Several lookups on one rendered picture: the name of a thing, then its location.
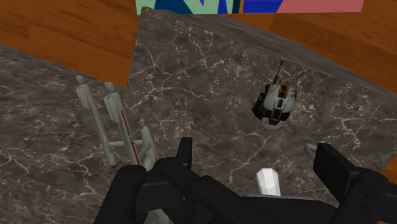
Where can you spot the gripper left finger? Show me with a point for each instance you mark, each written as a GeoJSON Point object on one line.
{"type": "Point", "coordinates": [173, 192]}

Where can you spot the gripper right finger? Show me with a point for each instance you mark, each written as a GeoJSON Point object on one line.
{"type": "Point", "coordinates": [363, 192]}

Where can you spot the small white faceted block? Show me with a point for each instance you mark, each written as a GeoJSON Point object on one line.
{"type": "Point", "coordinates": [268, 183]}

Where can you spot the grey spaceship model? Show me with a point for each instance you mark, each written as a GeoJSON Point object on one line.
{"type": "Point", "coordinates": [116, 108]}

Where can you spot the grey black computer mouse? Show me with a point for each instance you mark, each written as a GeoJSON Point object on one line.
{"type": "Point", "coordinates": [276, 105]}

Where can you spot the colourful patterned robot stand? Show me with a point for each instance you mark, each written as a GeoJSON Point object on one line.
{"type": "Point", "coordinates": [260, 5]}

